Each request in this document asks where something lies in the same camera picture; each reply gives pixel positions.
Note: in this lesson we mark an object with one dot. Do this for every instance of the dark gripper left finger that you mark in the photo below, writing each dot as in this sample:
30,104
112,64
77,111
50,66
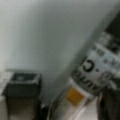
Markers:
22,92

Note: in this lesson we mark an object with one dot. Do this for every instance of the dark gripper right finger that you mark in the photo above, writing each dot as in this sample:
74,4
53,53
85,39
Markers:
108,105

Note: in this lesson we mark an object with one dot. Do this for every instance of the black pen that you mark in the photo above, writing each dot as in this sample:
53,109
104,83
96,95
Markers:
91,75

